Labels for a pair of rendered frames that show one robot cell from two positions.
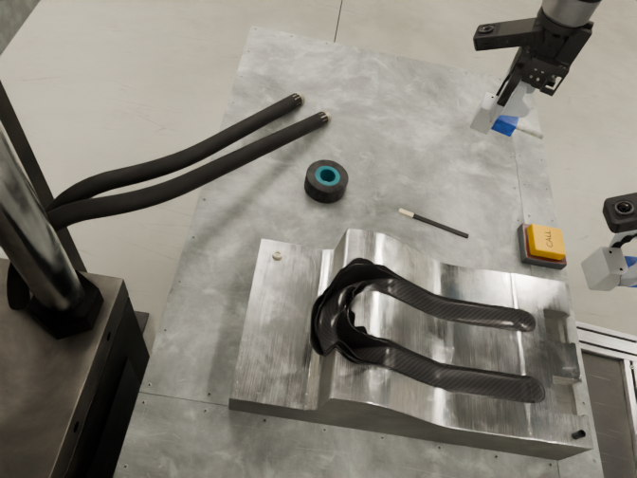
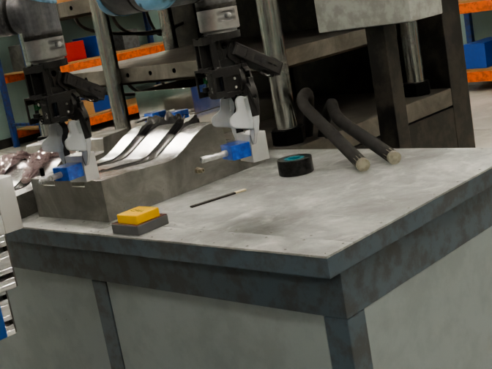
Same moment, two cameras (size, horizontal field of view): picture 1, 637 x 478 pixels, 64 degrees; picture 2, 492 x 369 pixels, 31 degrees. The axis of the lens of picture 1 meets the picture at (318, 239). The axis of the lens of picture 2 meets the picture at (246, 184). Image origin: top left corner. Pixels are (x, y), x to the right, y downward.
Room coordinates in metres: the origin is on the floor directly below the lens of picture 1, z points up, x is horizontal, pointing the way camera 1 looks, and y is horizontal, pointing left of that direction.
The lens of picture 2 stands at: (2.08, -1.28, 1.21)
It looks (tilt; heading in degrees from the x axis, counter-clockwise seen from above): 12 degrees down; 141
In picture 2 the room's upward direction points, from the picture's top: 10 degrees counter-clockwise
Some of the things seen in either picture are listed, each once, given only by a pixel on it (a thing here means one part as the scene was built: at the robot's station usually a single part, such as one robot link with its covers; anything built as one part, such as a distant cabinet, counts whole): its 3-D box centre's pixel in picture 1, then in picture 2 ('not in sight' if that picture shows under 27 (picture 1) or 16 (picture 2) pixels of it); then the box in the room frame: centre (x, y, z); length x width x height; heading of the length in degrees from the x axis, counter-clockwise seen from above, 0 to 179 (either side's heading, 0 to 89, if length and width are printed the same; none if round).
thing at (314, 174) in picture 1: (326, 181); (295, 165); (0.63, 0.02, 0.82); 0.08 x 0.08 x 0.04
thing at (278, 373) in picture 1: (411, 336); (151, 160); (0.35, -0.18, 0.87); 0.50 x 0.26 x 0.14; 97
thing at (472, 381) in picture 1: (432, 331); (139, 142); (0.34, -0.19, 0.92); 0.35 x 0.16 x 0.09; 97
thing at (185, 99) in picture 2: not in sight; (219, 100); (-0.29, 0.55, 0.87); 0.50 x 0.27 x 0.17; 97
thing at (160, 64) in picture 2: not in sight; (227, 53); (-0.36, 0.68, 1.02); 1.10 x 0.74 x 0.05; 7
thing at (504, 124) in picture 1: (510, 122); (231, 151); (0.80, -0.29, 0.93); 0.13 x 0.05 x 0.05; 80
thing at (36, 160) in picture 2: not in sight; (34, 157); (0.01, -0.30, 0.90); 0.26 x 0.18 x 0.08; 114
